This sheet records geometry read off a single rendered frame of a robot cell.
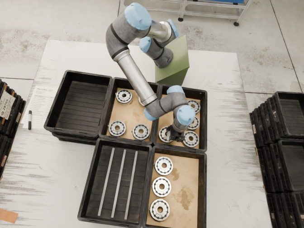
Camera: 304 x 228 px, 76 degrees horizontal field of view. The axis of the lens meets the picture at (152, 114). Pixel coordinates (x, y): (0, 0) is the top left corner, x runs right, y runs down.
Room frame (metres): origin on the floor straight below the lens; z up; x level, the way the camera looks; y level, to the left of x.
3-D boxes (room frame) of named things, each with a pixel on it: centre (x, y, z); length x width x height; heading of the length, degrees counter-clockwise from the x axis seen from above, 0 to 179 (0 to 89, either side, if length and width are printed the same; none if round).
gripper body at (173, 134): (0.36, -0.14, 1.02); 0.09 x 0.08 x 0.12; 5
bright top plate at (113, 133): (0.38, 0.19, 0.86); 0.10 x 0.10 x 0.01
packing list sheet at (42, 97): (0.49, 0.75, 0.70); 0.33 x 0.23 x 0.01; 8
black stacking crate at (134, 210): (0.09, 0.11, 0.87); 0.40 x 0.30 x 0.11; 2
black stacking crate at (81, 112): (0.48, 0.42, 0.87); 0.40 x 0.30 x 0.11; 2
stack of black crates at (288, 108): (0.87, -1.19, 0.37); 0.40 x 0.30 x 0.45; 8
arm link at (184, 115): (0.37, -0.14, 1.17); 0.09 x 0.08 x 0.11; 24
